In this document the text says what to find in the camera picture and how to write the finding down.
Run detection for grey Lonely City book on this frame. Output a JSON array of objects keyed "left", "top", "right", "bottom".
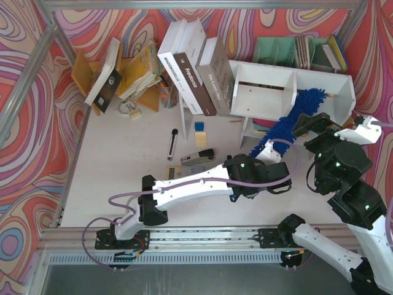
[{"left": 196, "top": 36, "right": 235, "bottom": 116}]

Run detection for blue eraser block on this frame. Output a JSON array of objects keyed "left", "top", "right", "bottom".
[{"left": 194, "top": 122, "right": 204, "bottom": 132}]

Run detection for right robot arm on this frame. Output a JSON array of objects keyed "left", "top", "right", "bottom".
[{"left": 290, "top": 112, "right": 392, "bottom": 294}]

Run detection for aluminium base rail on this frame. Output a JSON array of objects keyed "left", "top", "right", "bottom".
[{"left": 38, "top": 227, "right": 372, "bottom": 256}]

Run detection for yellow worn books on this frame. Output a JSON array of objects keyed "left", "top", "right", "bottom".
[{"left": 118, "top": 40, "right": 160, "bottom": 101}]

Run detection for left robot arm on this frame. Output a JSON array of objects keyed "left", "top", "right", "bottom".
[{"left": 114, "top": 154, "right": 292, "bottom": 240}]

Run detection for blue yellow book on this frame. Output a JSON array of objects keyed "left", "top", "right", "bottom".
[{"left": 321, "top": 35, "right": 348, "bottom": 74}]

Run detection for black white paperback book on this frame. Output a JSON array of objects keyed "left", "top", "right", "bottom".
[{"left": 85, "top": 37, "right": 122, "bottom": 113}]

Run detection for brass padlock with ring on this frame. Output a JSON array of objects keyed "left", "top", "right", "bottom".
[{"left": 117, "top": 102, "right": 141, "bottom": 119}]

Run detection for white Mademoiselle book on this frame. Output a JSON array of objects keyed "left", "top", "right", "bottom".
[{"left": 157, "top": 19, "right": 203, "bottom": 114}]

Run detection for pencil cup with pencils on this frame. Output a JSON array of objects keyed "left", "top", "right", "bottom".
[{"left": 159, "top": 71, "right": 178, "bottom": 109}]

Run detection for yellow sticky note pad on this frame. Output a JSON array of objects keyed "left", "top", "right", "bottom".
[{"left": 195, "top": 132, "right": 207, "bottom": 148}]

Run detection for small white shelf stand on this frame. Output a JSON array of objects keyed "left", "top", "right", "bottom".
[{"left": 179, "top": 95, "right": 193, "bottom": 141}]

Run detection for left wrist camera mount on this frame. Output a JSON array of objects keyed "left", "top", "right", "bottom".
[{"left": 255, "top": 140, "right": 281, "bottom": 165}]

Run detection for black white utility knife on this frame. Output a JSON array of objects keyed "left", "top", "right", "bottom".
[{"left": 167, "top": 128, "right": 178, "bottom": 160}]

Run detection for yellow grey calculator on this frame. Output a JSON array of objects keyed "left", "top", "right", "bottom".
[{"left": 166, "top": 165, "right": 205, "bottom": 180}]

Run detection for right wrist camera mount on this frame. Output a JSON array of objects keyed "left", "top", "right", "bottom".
[{"left": 334, "top": 116, "right": 382, "bottom": 146}]

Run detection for blue microfiber duster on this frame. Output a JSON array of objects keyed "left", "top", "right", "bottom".
[{"left": 249, "top": 88, "right": 325, "bottom": 158}]

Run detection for green file organizer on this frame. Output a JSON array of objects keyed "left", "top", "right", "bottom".
[{"left": 252, "top": 36, "right": 328, "bottom": 69}]

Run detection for white bookshelf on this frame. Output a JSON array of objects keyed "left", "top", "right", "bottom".
[{"left": 230, "top": 60, "right": 356, "bottom": 146}]

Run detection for brown Fredonia book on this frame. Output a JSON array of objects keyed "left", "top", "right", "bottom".
[{"left": 174, "top": 52, "right": 217, "bottom": 116}]

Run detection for grey black stapler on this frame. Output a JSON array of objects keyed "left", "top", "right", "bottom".
[{"left": 180, "top": 149, "right": 216, "bottom": 166}]

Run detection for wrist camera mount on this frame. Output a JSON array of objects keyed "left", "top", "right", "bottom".
[
  {"left": 334, "top": 116, "right": 382, "bottom": 146},
  {"left": 255, "top": 140, "right": 281, "bottom": 165}
]

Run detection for stack of coloured folders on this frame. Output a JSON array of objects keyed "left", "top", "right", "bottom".
[{"left": 252, "top": 118, "right": 276, "bottom": 132}]

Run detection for yellow wooden book rack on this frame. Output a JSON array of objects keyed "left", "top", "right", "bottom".
[{"left": 71, "top": 38, "right": 161, "bottom": 115}]

